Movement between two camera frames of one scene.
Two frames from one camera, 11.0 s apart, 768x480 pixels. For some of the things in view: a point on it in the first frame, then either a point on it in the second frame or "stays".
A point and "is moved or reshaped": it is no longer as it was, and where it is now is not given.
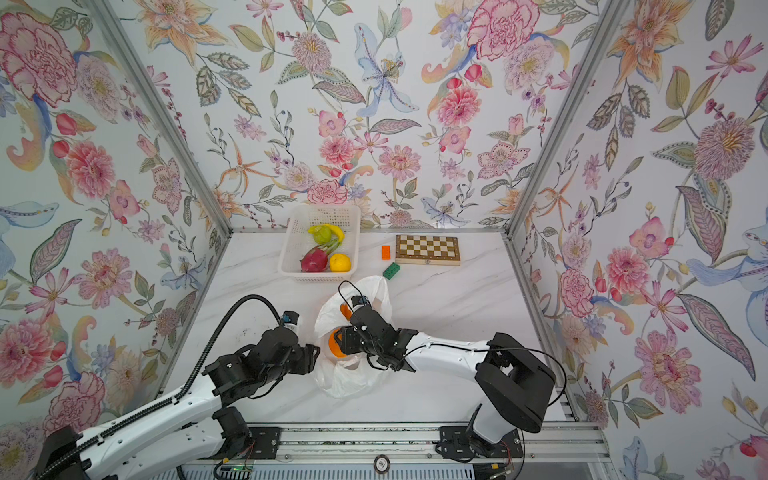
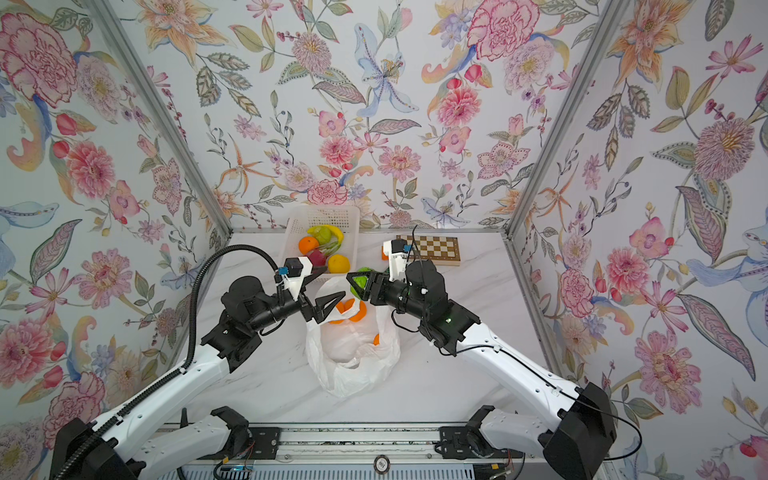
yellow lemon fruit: x=340 y=263 stays
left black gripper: x=306 y=357 to x=307 y=301
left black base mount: x=265 y=444 stays
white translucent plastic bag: x=349 y=376 is moved or reshaped
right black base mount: x=459 y=444 stays
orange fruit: x=346 y=311 is moved or reshaped
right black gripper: x=351 y=336 to x=377 y=289
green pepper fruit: x=321 y=234 stays
